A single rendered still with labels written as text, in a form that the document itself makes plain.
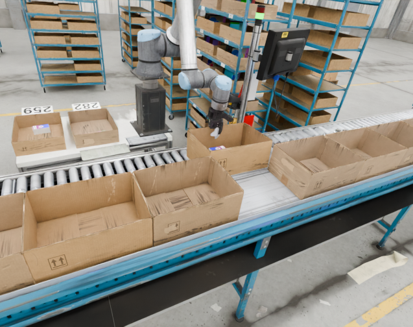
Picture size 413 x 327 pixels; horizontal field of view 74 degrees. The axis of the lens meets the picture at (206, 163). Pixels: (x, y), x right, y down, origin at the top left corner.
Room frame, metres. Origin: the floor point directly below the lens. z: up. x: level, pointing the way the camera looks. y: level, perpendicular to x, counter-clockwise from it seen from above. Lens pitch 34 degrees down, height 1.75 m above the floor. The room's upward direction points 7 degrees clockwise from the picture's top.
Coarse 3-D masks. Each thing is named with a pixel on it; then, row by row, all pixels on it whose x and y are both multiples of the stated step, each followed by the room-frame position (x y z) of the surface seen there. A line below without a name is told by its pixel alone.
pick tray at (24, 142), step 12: (24, 120) 1.67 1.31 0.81; (36, 120) 1.71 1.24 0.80; (48, 120) 1.74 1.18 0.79; (60, 120) 1.75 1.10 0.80; (12, 132) 1.43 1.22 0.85; (24, 132) 1.59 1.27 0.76; (60, 132) 1.65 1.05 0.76; (12, 144) 1.32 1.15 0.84; (24, 144) 1.35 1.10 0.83; (36, 144) 1.38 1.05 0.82; (48, 144) 1.41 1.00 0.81; (60, 144) 1.45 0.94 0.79
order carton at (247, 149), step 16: (208, 128) 1.46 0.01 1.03; (224, 128) 1.51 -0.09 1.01; (240, 128) 1.57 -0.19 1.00; (192, 144) 1.32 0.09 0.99; (208, 144) 1.45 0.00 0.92; (224, 144) 1.51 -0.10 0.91; (240, 144) 1.56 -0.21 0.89; (256, 144) 1.28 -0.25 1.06; (224, 160) 1.18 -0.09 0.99; (240, 160) 1.22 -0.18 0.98; (256, 160) 1.28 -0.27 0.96
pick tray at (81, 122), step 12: (72, 120) 1.82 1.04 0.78; (84, 120) 1.86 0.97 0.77; (96, 120) 1.90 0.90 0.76; (108, 120) 1.91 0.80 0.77; (72, 132) 1.61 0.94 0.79; (84, 132) 1.69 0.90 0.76; (96, 132) 1.56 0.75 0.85; (108, 132) 1.60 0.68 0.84; (84, 144) 1.51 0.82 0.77; (96, 144) 1.55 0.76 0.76
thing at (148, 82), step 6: (132, 72) 1.89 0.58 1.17; (138, 78) 1.79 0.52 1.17; (144, 78) 1.79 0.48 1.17; (150, 78) 1.80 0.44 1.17; (156, 78) 1.83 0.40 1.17; (162, 78) 1.85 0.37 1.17; (168, 78) 1.88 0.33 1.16; (144, 84) 1.87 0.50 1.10; (150, 84) 1.86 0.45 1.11; (156, 84) 1.90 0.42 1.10
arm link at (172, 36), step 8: (200, 0) 1.77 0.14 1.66; (176, 16) 1.84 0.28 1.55; (176, 24) 1.85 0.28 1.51; (168, 32) 1.93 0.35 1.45; (176, 32) 1.88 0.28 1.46; (168, 40) 1.91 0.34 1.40; (176, 40) 1.90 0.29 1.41; (168, 48) 1.91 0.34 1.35; (176, 48) 1.92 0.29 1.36; (168, 56) 1.95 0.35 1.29; (176, 56) 1.99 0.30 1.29
